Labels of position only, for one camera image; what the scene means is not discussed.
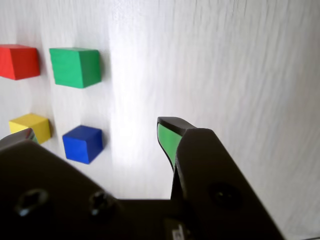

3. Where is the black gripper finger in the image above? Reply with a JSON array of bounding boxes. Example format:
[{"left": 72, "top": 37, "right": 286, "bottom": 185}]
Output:
[
  {"left": 0, "top": 127, "right": 126, "bottom": 240},
  {"left": 156, "top": 116, "right": 286, "bottom": 240}
]

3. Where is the green wooden cube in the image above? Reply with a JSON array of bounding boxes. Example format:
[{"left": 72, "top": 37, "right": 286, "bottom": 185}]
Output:
[{"left": 49, "top": 47, "right": 102, "bottom": 89}]

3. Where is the blue wooden cube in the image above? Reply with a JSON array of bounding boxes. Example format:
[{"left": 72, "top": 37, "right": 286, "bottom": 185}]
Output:
[{"left": 62, "top": 125, "right": 103, "bottom": 165}]

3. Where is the yellow wooden cube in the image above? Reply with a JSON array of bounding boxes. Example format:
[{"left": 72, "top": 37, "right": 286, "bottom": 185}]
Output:
[{"left": 8, "top": 113, "right": 52, "bottom": 145}]

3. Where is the red wooden cube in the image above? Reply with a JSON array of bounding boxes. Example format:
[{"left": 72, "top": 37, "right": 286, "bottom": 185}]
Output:
[{"left": 0, "top": 44, "right": 41, "bottom": 81}]

